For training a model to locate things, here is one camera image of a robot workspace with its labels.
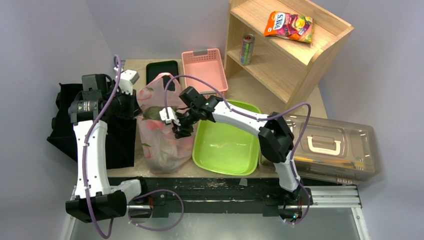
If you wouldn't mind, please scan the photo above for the pink plastic grocery bag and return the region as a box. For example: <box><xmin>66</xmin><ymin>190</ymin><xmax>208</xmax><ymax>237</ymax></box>
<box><xmin>136</xmin><ymin>72</ymin><xmax>195</xmax><ymax>174</ymax></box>

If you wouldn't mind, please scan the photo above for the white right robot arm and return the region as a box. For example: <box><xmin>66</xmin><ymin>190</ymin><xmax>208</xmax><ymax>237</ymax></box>
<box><xmin>159</xmin><ymin>87</ymin><xmax>301</xmax><ymax>204</ymax></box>

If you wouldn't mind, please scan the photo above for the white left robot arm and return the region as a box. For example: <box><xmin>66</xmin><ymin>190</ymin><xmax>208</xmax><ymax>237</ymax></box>
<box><xmin>65</xmin><ymin>70</ymin><xmax>149</xmax><ymax>223</ymax></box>

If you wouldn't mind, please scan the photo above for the black cloth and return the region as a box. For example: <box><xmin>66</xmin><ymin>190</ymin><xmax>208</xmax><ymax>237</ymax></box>
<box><xmin>46</xmin><ymin>83</ymin><xmax>137</xmax><ymax>170</ymax></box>

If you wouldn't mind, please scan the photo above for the green plastic tray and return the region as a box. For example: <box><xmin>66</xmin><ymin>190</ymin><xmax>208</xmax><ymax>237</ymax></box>
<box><xmin>192</xmin><ymin>120</ymin><xmax>260</xmax><ymax>176</ymax></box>

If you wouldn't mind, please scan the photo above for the black rectangular tray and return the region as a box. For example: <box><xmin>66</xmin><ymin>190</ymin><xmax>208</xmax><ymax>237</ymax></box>
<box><xmin>145</xmin><ymin>60</ymin><xmax>179</xmax><ymax>91</ymax></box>

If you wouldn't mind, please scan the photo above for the pink perforated plastic basket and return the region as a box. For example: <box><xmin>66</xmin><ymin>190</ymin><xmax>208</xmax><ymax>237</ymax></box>
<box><xmin>181</xmin><ymin>48</ymin><xmax>228</xmax><ymax>98</ymax></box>

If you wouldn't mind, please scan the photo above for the silver drink can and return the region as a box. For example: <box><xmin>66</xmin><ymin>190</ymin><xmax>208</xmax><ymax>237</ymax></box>
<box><xmin>239</xmin><ymin>33</ymin><xmax>255</xmax><ymax>66</ymax></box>

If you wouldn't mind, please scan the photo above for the wooden shelf unit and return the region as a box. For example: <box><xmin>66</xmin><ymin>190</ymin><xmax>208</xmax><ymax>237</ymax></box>
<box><xmin>224</xmin><ymin>0</ymin><xmax>354</xmax><ymax>108</ymax></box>

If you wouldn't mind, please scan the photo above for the orange snack packet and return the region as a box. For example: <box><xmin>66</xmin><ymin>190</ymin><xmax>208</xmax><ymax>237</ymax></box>
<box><xmin>262</xmin><ymin>11</ymin><xmax>315</xmax><ymax>44</ymax></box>

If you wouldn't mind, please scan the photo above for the clear plastic toolbox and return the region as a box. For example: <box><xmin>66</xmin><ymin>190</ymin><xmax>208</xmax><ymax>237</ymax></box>
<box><xmin>258</xmin><ymin>114</ymin><xmax>381</xmax><ymax>185</ymax></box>

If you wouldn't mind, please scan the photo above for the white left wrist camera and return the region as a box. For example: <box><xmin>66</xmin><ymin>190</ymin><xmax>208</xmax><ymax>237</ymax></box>
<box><xmin>114</xmin><ymin>67</ymin><xmax>140</xmax><ymax>96</ymax></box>

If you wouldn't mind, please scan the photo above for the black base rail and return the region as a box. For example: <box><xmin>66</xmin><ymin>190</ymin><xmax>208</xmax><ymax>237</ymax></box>
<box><xmin>67</xmin><ymin>177</ymin><xmax>363</xmax><ymax>220</ymax></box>

